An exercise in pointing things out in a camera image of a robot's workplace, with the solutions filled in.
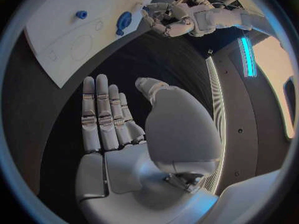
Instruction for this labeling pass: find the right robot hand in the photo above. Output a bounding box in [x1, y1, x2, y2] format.
[75, 74, 223, 224]

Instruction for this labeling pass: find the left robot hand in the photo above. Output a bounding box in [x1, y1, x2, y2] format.
[140, 2, 196, 38]

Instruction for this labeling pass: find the white task board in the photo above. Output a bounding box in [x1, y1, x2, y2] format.
[23, 0, 163, 90]

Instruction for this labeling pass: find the blue gear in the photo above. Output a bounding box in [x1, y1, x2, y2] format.
[116, 11, 133, 30]

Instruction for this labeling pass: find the blue peg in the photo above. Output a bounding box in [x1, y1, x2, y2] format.
[75, 10, 89, 20]

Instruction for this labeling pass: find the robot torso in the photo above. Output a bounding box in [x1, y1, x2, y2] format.
[204, 33, 298, 196]

